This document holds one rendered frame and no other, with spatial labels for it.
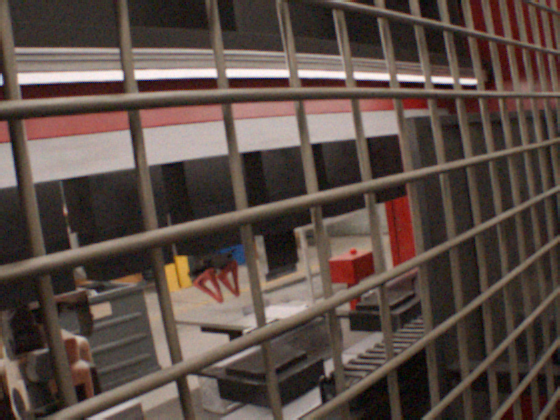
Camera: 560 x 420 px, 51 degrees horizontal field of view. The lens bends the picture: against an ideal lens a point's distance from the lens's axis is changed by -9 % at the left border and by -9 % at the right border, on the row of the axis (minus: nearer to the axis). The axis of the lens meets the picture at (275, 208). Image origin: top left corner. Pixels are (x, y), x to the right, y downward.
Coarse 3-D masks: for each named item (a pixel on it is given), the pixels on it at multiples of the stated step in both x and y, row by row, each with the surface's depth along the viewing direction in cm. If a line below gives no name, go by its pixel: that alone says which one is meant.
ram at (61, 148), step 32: (0, 96) 82; (32, 96) 86; (64, 96) 90; (0, 128) 82; (32, 128) 86; (64, 128) 90; (96, 128) 94; (128, 128) 99; (160, 128) 104; (192, 128) 110; (224, 128) 116; (256, 128) 122; (288, 128) 130; (320, 128) 138; (352, 128) 148; (384, 128) 159; (0, 160) 82; (32, 160) 85; (64, 160) 90; (96, 160) 94; (128, 160) 99; (160, 160) 104
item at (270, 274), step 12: (264, 240) 126; (276, 240) 129; (288, 240) 132; (264, 252) 126; (276, 252) 129; (288, 252) 132; (264, 264) 127; (276, 264) 128; (288, 264) 131; (276, 276) 130
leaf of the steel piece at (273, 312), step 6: (264, 300) 140; (246, 306) 136; (252, 306) 137; (264, 306) 140; (270, 306) 141; (276, 306) 140; (282, 306) 139; (288, 306) 138; (246, 312) 136; (252, 312) 137; (270, 312) 135; (276, 312) 134; (282, 312) 133; (288, 312) 132; (270, 318) 130; (276, 318) 129
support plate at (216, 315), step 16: (224, 304) 151; (240, 304) 149; (272, 304) 144; (288, 304) 141; (304, 304) 139; (176, 320) 141; (192, 320) 139; (208, 320) 137; (224, 320) 135; (240, 320) 133
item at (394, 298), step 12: (372, 300) 116; (396, 300) 113; (408, 300) 116; (420, 300) 115; (336, 312) 124; (348, 312) 123; (360, 312) 114; (372, 312) 112; (396, 312) 109; (408, 312) 111; (420, 312) 115; (360, 324) 114; (372, 324) 112; (396, 324) 109
